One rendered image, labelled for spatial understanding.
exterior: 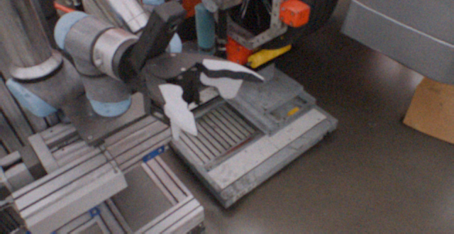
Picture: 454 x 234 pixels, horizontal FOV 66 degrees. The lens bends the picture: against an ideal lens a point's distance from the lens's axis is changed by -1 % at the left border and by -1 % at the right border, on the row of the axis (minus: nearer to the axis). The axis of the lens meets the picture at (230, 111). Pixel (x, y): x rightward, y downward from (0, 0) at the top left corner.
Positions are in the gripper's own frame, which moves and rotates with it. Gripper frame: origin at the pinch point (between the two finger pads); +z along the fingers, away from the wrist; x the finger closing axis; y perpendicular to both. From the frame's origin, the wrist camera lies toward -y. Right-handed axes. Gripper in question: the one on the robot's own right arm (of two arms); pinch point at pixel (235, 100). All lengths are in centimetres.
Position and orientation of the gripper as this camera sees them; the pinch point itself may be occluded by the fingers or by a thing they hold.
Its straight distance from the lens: 46.1
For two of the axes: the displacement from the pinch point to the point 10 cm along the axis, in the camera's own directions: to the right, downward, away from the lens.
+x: -5.8, 4.7, -6.7
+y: -0.8, 7.8, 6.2
